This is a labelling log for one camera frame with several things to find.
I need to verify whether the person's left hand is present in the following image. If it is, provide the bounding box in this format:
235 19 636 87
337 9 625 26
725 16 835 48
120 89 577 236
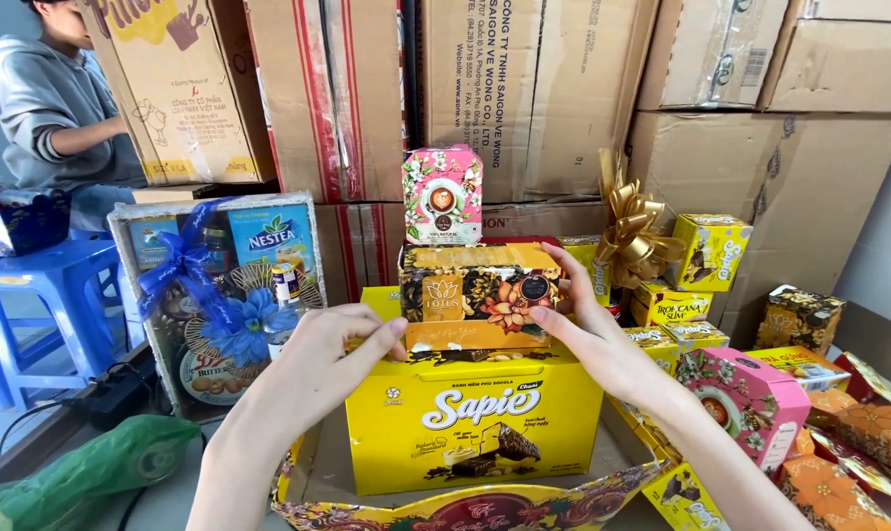
267 302 410 438

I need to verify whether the person's right hand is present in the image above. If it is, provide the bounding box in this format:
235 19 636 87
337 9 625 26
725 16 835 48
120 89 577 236
527 242 684 415

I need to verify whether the black floral tea box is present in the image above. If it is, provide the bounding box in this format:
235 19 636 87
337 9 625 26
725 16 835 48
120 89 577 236
398 242 565 353

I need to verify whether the small yellow cake box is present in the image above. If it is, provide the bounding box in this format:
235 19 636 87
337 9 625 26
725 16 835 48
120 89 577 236
625 326 682 376
662 320 731 354
666 213 754 294
640 460 729 531

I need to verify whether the yellow sweetener box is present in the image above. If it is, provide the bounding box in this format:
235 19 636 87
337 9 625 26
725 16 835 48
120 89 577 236
631 281 715 328

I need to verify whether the gold ribbon bow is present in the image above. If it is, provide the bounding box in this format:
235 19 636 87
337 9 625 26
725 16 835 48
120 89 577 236
594 147 687 291

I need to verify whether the wrapped hamper with blue ribbon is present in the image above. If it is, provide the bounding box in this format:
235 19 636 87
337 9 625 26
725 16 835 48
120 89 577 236
107 192 328 423

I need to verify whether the pink floral coffee box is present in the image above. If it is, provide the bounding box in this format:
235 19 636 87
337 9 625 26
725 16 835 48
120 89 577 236
676 347 813 474
402 144 485 247

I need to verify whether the large yellow cake box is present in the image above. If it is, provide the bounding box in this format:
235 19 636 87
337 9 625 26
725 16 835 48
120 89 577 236
344 345 606 497

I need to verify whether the small black floral box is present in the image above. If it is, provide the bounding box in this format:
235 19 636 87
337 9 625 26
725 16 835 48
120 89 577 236
754 285 847 357

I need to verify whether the flat yellow tea box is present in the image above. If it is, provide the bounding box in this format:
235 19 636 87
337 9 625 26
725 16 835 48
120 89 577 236
745 344 853 393

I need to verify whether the black power strip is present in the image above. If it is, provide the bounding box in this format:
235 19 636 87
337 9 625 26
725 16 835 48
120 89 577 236
83 360 157 433

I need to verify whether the floral cardboard gift tray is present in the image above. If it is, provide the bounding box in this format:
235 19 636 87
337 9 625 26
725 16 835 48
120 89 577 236
271 402 669 531

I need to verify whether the stack of cardboard cartons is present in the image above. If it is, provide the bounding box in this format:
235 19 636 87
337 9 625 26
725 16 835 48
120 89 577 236
77 0 891 349

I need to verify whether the green plastic bag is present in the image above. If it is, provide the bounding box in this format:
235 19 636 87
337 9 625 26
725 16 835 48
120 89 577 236
0 413 203 531

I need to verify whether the orange floral box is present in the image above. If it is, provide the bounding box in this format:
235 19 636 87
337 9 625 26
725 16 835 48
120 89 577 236
806 388 891 474
776 453 891 531

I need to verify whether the gold red foil wrapper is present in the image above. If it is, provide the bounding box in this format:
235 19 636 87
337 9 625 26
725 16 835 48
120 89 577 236
810 352 891 510

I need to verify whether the blue plastic stool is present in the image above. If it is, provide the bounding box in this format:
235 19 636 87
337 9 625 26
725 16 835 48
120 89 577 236
0 237 131 413

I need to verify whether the dark blue gift box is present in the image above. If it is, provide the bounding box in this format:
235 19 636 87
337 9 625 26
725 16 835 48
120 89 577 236
0 187 73 259

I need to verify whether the black cable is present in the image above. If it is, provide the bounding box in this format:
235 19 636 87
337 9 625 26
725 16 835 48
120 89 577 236
0 398 92 460

